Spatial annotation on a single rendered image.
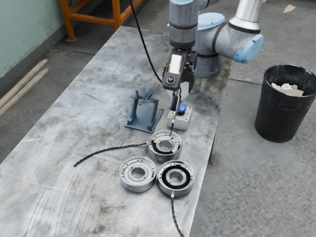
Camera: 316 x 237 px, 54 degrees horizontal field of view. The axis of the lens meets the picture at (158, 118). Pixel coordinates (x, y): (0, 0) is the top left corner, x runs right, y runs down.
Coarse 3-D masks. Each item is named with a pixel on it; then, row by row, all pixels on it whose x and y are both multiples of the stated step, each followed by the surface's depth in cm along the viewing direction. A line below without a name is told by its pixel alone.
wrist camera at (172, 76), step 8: (176, 56) 84; (184, 56) 84; (168, 64) 84; (176, 64) 83; (184, 64) 84; (168, 72) 83; (176, 72) 83; (168, 80) 82; (176, 80) 82; (168, 88) 83; (176, 88) 82
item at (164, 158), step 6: (156, 132) 98; (162, 132) 99; (168, 132) 99; (174, 132) 98; (150, 138) 97; (156, 138) 99; (162, 138) 98; (168, 138) 98; (180, 138) 96; (156, 144) 96; (162, 144) 99; (168, 144) 99; (180, 144) 96; (150, 150) 94; (162, 150) 94; (168, 150) 94; (180, 150) 94; (156, 156) 93; (162, 156) 92; (168, 156) 92; (174, 156) 93
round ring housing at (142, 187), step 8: (128, 160) 91; (136, 160) 92; (144, 160) 92; (120, 168) 88; (136, 168) 90; (144, 168) 89; (152, 168) 90; (120, 176) 86; (128, 176) 88; (144, 176) 87; (128, 184) 84; (144, 184) 84; (152, 184) 87
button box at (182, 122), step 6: (186, 108) 106; (168, 114) 104; (180, 114) 103; (186, 114) 104; (168, 120) 104; (180, 120) 102; (186, 120) 102; (168, 126) 106; (174, 126) 105; (180, 126) 104; (186, 126) 103
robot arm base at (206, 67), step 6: (198, 54) 122; (216, 54) 122; (198, 60) 123; (204, 60) 123; (210, 60) 123; (216, 60) 124; (192, 66) 126; (198, 66) 124; (204, 66) 124; (210, 66) 124; (216, 66) 125; (198, 72) 125; (204, 72) 125; (210, 72) 125; (216, 72) 126; (204, 78) 126
